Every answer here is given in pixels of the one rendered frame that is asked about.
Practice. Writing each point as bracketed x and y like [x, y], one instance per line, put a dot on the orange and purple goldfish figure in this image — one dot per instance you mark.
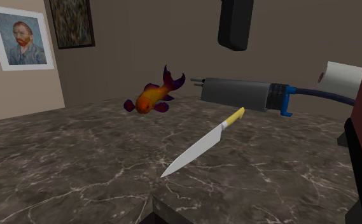
[149, 99]

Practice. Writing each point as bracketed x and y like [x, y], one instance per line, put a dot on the white-framed portrait wall picture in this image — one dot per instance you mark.
[24, 38]

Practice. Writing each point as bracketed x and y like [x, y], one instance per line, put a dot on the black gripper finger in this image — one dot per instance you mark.
[235, 24]

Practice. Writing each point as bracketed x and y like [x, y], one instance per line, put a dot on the dark-framed wall picture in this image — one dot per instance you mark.
[72, 23]

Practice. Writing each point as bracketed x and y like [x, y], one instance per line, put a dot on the white paper towel roll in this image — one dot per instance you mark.
[342, 79]

